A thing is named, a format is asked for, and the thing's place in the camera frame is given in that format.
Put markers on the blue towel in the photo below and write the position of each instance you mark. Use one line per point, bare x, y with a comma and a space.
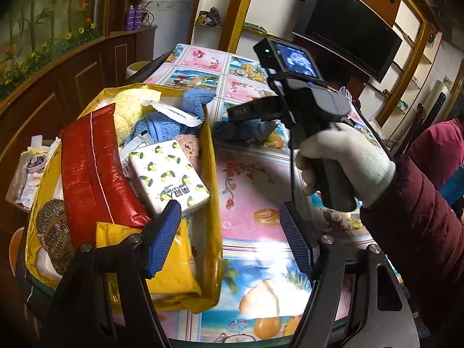
163, 128
243, 132

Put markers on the yellow packet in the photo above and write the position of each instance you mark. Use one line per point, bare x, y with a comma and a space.
177, 261

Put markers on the cardboard tray of clutter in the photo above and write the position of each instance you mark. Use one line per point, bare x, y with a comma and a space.
29, 177

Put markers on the red packet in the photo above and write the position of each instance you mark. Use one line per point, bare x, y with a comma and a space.
94, 177

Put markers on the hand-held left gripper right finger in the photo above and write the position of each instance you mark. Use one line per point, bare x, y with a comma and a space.
295, 239

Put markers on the blue plastic object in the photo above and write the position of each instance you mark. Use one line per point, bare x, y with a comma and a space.
453, 188

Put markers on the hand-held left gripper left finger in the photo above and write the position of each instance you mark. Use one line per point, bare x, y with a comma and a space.
165, 239

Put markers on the yellow towel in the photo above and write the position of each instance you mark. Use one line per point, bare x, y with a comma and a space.
127, 112

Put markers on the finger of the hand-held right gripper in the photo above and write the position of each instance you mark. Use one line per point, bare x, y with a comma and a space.
250, 110

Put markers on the pale green vase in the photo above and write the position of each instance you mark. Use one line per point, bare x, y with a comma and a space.
136, 69

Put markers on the dark wooden chair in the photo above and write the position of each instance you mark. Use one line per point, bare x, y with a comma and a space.
417, 127

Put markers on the purple bottle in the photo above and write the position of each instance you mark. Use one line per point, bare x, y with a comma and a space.
138, 17
129, 17

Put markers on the person's right hand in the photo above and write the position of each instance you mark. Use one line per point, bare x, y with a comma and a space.
362, 163

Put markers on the pink round cloth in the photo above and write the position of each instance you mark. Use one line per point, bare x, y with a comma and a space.
188, 148

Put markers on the person's right forearm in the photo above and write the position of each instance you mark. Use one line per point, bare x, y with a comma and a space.
417, 232

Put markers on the steel wool scourer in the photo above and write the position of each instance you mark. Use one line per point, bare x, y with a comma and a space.
54, 232

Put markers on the yellow framed wall shelf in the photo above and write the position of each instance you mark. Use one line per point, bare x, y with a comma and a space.
224, 7
417, 36

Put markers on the white black-print packet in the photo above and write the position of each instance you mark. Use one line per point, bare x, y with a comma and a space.
174, 110

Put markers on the white air conditioner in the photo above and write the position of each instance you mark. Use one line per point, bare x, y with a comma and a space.
440, 98

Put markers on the black television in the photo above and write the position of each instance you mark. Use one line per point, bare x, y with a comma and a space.
351, 25

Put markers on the yellow storage box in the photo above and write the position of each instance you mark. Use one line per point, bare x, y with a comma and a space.
212, 174

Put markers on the lemon print tissue pack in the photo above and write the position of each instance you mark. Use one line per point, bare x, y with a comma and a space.
170, 174

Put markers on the wooden cabinet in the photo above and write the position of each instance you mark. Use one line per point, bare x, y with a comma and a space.
54, 90

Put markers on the black yellow bundle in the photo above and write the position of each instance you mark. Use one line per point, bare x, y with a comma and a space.
209, 16

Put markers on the printed tablecloth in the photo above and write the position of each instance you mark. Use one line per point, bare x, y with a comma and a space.
253, 188

